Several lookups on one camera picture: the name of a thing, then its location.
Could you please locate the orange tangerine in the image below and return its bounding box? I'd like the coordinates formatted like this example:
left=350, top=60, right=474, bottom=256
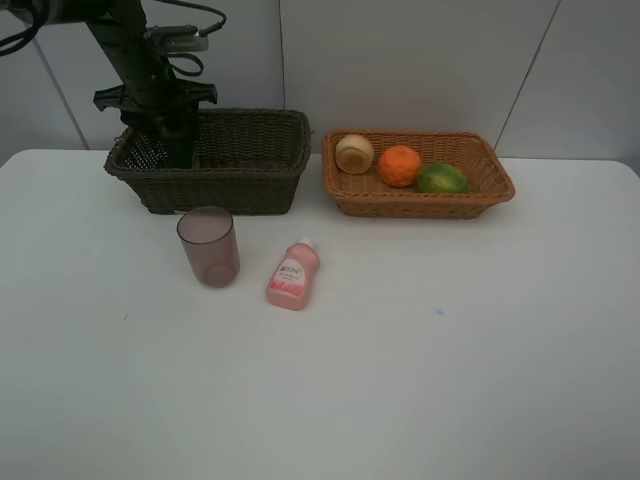
left=378, top=145, right=422, bottom=188

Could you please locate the tan wicker basket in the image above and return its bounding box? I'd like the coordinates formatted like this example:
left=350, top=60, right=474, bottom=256
left=322, top=129, right=515, bottom=219

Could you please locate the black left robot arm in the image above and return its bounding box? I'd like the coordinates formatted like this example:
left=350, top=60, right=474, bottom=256
left=1, top=1, right=227, bottom=157

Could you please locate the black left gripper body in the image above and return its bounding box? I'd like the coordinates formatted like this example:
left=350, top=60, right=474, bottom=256
left=93, top=79, right=218, bottom=118

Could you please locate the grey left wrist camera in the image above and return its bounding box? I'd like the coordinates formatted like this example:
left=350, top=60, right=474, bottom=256
left=146, top=25, right=209, bottom=53

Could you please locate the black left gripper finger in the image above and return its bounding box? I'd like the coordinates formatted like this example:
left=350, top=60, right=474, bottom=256
left=169, top=102, right=199, bottom=135
left=119, top=113, right=166, bottom=150

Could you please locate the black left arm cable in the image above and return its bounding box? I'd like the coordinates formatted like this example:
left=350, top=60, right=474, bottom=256
left=149, top=0, right=229, bottom=78

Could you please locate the translucent mauve plastic cup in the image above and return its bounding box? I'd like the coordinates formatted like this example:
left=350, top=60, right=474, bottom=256
left=176, top=206, right=240, bottom=288

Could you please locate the pink lotion bottle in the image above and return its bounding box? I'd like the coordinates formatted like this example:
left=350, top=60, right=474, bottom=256
left=266, top=237, right=320, bottom=311

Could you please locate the dark green pump bottle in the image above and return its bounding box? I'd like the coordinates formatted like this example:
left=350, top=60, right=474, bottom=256
left=162, top=116, right=199, bottom=169

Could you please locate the round bread bun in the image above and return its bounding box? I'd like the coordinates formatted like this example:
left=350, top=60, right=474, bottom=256
left=335, top=134, right=374, bottom=175

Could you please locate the dark brown wicker basket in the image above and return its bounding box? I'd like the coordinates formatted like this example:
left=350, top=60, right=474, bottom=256
left=105, top=108, right=312, bottom=216

